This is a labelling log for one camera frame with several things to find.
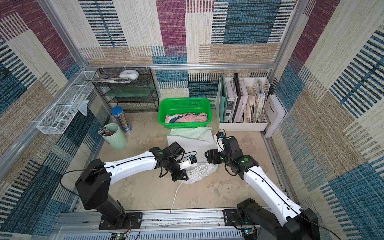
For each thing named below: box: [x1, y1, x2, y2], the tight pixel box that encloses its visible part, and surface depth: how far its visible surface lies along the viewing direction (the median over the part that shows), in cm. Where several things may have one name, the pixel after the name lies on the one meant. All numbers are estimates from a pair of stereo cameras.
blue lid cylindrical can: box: [111, 106, 133, 133], surface depth 98 cm
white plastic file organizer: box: [215, 77, 270, 132], surface depth 103 cm
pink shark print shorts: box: [164, 112, 208, 123], surface depth 107 cm
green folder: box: [219, 73, 229, 123], surface depth 96 cm
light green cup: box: [102, 123, 128, 151], surface depth 96 cm
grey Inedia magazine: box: [264, 94, 286, 138], surface depth 97 cm
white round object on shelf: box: [119, 69, 139, 81], surface depth 92 cm
